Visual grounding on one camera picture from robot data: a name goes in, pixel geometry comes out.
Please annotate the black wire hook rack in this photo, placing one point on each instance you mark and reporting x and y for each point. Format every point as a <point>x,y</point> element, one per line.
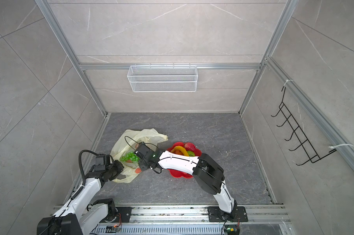
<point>298,134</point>

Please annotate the white wire mesh basket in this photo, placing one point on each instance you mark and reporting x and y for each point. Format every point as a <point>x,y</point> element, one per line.
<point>166,78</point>

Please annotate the pink red fake peach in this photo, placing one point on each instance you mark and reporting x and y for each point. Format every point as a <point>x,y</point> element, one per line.
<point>189,147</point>

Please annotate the green fake pear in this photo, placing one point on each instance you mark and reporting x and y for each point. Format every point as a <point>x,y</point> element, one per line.
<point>191,153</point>

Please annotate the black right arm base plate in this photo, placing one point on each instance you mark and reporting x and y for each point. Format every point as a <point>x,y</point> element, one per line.
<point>238,214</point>

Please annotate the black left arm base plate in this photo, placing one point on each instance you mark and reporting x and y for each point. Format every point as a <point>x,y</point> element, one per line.
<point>120,214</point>

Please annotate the cream plastic bag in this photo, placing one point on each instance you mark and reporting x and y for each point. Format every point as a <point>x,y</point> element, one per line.
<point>127,143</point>

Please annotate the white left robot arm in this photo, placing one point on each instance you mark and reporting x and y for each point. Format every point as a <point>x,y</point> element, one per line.
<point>79,216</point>

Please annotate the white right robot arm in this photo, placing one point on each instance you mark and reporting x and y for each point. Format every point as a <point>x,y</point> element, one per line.
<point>207,173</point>

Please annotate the aluminium frame rail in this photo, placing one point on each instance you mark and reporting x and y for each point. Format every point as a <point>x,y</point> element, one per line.
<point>53,23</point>

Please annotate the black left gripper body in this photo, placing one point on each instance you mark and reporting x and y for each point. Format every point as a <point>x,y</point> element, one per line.
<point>114,170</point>

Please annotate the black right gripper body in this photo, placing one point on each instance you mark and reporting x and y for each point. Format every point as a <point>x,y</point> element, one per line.
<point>143,165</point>

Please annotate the green fake grape bunch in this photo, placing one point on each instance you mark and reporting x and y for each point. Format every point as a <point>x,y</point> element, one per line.
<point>129,158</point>

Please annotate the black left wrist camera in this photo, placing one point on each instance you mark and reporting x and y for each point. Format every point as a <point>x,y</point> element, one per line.
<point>102,162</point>

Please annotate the red flower-shaped plate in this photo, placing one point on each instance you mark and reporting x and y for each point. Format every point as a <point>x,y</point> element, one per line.
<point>180,174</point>

